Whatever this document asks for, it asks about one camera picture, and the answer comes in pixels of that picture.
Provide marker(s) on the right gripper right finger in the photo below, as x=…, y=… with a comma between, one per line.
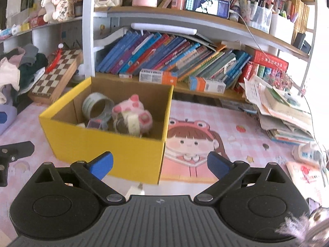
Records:
x=229, y=174

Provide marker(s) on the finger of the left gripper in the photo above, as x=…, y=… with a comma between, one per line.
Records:
x=11, y=153

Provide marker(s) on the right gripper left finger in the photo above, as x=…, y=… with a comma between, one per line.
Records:
x=90, y=175

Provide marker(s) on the grey toy car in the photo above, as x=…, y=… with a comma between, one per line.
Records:
x=100, y=124

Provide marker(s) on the white wristwatch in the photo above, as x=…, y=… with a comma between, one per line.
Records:
x=127, y=123

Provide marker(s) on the yellow cardboard box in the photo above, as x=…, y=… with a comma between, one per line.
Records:
x=137, y=159

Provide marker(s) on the small white charger plug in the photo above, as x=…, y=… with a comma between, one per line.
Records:
x=135, y=190

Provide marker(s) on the clear packing tape roll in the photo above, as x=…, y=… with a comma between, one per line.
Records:
x=97, y=106

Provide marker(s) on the pink plush paw toy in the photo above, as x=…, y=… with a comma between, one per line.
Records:
x=134, y=105

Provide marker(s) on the wooden chess board box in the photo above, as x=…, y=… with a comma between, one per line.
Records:
x=50, y=86

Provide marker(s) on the stack of papers and books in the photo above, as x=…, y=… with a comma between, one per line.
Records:
x=285, y=118

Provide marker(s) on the pile of clothes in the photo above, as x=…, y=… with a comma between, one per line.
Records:
x=19, y=71

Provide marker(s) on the red tassel charm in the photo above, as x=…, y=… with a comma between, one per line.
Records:
x=58, y=55

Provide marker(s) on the orange white medicine box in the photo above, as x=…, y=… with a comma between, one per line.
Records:
x=158, y=77

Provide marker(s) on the row of leaning books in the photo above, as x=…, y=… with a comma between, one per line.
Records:
x=183, y=58

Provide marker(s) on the lucky cat figurine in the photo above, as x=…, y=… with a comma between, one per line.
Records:
x=58, y=10

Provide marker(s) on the smartphone showing video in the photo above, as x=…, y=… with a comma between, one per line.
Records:
x=218, y=8

